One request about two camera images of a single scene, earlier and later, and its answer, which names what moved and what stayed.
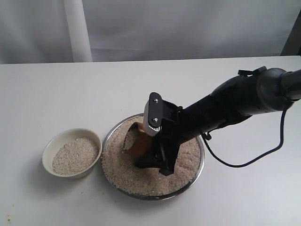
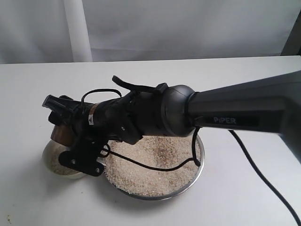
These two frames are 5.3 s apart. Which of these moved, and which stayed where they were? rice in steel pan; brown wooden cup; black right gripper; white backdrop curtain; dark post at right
Moved: brown wooden cup; black right gripper
Stayed: white backdrop curtain; dark post at right; rice in steel pan
